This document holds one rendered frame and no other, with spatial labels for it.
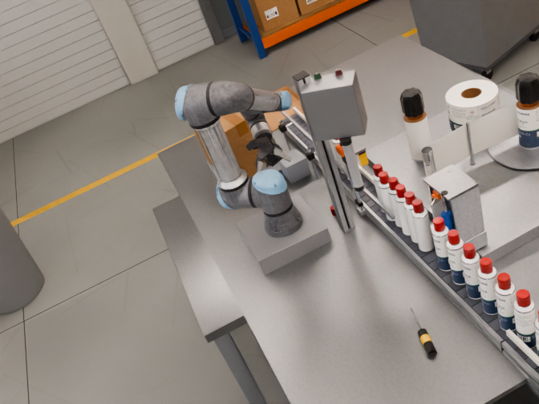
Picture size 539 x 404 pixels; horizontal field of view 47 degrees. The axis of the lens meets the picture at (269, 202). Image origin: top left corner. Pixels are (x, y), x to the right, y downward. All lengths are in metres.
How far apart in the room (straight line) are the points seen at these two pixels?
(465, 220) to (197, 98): 0.94
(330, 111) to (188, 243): 0.95
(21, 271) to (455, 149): 2.84
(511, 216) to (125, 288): 2.48
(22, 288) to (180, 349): 1.28
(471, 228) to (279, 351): 0.73
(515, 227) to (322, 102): 0.76
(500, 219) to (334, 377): 0.78
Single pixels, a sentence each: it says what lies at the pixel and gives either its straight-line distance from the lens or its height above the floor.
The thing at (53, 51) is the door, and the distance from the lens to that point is 6.41.
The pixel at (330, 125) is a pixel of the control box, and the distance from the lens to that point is 2.04.
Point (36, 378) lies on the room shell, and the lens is 3.84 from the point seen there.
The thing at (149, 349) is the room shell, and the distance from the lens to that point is 3.54.
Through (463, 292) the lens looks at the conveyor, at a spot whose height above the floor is 0.88.
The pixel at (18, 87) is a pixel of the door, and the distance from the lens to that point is 6.50.
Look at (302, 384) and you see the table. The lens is 1.99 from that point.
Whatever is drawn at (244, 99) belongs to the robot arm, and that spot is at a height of 1.46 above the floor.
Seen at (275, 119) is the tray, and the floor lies 0.83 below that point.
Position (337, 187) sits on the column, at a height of 1.04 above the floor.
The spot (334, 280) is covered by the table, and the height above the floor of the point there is 0.83.
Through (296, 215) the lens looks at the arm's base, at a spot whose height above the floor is 0.94.
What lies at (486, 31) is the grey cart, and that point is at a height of 0.41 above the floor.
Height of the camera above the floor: 2.40
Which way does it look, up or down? 36 degrees down
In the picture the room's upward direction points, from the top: 22 degrees counter-clockwise
